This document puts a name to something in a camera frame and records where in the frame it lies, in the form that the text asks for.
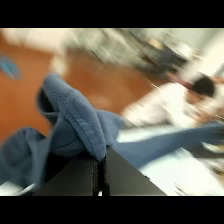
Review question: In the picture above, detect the blue T-shirt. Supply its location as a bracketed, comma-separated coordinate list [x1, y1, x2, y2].
[0, 73, 224, 192]

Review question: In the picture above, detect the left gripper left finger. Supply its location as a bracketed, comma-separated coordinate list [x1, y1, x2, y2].
[33, 157, 100, 197]

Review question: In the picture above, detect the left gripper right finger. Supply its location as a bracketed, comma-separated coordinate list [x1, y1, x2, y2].
[101, 146, 167, 197]

